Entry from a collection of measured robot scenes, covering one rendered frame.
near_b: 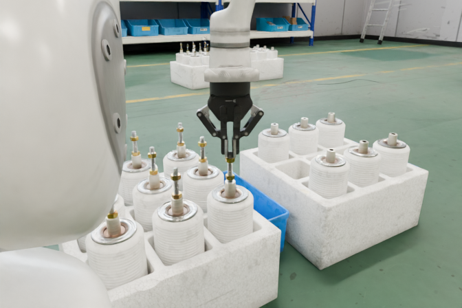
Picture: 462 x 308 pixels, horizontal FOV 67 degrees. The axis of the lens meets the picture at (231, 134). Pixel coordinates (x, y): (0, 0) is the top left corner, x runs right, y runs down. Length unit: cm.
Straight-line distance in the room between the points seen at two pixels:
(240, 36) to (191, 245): 38
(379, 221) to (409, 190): 12
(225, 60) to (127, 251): 36
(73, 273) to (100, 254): 45
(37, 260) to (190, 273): 50
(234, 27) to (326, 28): 710
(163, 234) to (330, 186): 43
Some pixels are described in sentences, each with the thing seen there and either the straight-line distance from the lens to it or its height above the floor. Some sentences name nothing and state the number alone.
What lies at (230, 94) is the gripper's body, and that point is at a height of 47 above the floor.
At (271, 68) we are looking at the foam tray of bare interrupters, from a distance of 325.
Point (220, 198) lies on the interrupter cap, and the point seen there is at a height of 25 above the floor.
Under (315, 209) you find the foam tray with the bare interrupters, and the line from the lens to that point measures 88.
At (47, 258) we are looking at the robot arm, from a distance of 18.
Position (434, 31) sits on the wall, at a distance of 741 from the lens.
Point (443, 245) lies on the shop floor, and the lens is 116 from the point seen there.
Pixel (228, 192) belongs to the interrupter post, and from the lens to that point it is 71.
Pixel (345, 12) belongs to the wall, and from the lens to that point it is 800.
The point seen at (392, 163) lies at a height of 21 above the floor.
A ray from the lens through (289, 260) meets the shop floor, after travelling 96.
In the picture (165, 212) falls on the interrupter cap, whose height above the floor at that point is 25.
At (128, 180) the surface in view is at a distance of 85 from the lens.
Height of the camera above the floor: 61
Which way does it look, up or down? 20 degrees down
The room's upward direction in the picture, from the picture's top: straight up
